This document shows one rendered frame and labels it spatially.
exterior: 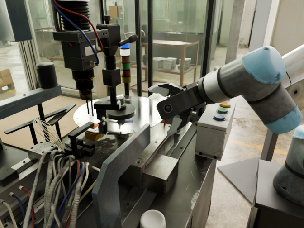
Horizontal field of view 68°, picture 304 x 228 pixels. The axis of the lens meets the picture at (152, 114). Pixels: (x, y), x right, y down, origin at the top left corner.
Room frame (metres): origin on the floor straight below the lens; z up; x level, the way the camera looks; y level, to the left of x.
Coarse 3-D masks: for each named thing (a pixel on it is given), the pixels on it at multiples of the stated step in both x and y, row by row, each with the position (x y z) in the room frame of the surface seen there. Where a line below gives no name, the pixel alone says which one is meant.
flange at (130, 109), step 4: (124, 104) 0.75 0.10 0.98; (128, 104) 0.79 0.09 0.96; (120, 108) 0.72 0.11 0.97; (124, 108) 0.73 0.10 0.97; (128, 108) 0.75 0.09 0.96; (132, 108) 0.75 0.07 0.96; (108, 112) 0.72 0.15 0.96; (112, 112) 0.71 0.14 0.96; (116, 112) 0.71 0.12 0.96; (120, 112) 0.71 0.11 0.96; (124, 112) 0.71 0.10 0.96; (128, 112) 0.72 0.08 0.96; (132, 112) 0.72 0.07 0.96; (112, 116) 0.70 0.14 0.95; (116, 116) 0.69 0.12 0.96; (120, 116) 0.69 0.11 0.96; (124, 116) 0.70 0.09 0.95; (128, 116) 0.70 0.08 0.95
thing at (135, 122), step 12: (132, 96) 0.90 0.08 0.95; (84, 108) 0.77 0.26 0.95; (144, 108) 0.77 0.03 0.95; (156, 108) 0.77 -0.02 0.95; (84, 120) 0.67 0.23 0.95; (96, 120) 0.67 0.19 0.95; (108, 120) 0.67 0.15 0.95; (120, 120) 0.67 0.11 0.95; (132, 120) 0.67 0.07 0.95; (144, 120) 0.67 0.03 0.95; (156, 120) 0.67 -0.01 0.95; (96, 132) 0.59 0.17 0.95; (108, 132) 0.59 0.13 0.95; (132, 132) 0.59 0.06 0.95
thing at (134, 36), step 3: (129, 36) 0.69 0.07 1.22; (132, 36) 0.69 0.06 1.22; (135, 36) 0.70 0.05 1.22; (126, 39) 0.67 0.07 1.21; (129, 39) 0.68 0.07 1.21; (132, 39) 0.68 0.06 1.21; (135, 39) 0.69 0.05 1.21; (120, 42) 0.65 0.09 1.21; (123, 42) 0.66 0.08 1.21; (126, 42) 0.67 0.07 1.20; (129, 42) 0.68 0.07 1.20; (132, 42) 0.69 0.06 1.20; (120, 45) 0.65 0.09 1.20
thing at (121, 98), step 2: (118, 96) 0.76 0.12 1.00; (120, 96) 0.76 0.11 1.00; (122, 96) 0.78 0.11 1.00; (118, 98) 0.74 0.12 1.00; (120, 98) 0.74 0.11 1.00; (122, 98) 0.74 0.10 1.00; (106, 100) 0.74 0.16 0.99; (108, 100) 0.74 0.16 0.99; (118, 100) 0.73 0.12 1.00; (120, 100) 0.73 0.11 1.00; (122, 100) 0.74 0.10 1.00; (124, 100) 0.74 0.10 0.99; (126, 100) 0.74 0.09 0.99; (128, 100) 0.74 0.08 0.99; (130, 100) 0.74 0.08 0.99; (132, 100) 0.74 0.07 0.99; (122, 102) 0.74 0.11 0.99; (122, 104) 0.74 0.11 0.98
